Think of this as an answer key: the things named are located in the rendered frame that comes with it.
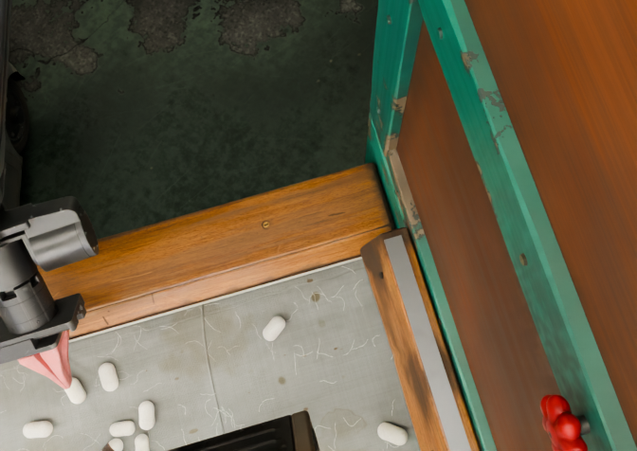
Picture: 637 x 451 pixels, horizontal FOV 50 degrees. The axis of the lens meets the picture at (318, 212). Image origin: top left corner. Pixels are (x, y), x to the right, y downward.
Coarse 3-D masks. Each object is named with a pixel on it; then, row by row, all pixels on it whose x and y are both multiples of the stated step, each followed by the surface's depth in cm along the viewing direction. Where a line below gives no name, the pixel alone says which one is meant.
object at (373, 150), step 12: (372, 120) 87; (372, 132) 90; (372, 144) 94; (372, 156) 97; (384, 156) 86; (384, 168) 88; (384, 180) 92; (396, 204) 86; (396, 216) 90; (396, 228) 93
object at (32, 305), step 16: (16, 288) 74; (32, 288) 75; (0, 304) 75; (16, 304) 75; (32, 304) 76; (48, 304) 77; (64, 304) 80; (80, 304) 80; (0, 320) 81; (16, 320) 75; (32, 320) 76; (48, 320) 77; (64, 320) 76; (0, 336) 77; (16, 336) 76; (32, 336) 76
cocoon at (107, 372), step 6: (102, 366) 89; (108, 366) 89; (102, 372) 88; (108, 372) 88; (114, 372) 89; (102, 378) 88; (108, 378) 88; (114, 378) 88; (102, 384) 88; (108, 384) 88; (114, 384) 88; (108, 390) 88
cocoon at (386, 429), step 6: (378, 426) 86; (384, 426) 85; (390, 426) 85; (396, 426) 86; (378, 432) 86; (384, 432) 85; (390, 432) 85; (396, 432) 85; (402, 432) 85; (384, 438) 85; (390, 438) 85; (396, 438) 85; (402, 438) 85; (396, 444) 85; (402, 444) 85
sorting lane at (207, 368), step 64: (192, 320) 92; (256, 320) 91; (320, 320) 91; (0, 384) 90; (128, 384) 90; (192, 384) 90; (256, 384) 89; (320, 384) 89; (384, 384) 89; (0, 448) 88; (64, 448) 88; (128, 448) 88; (320, 448) 87; (384, 448) 87
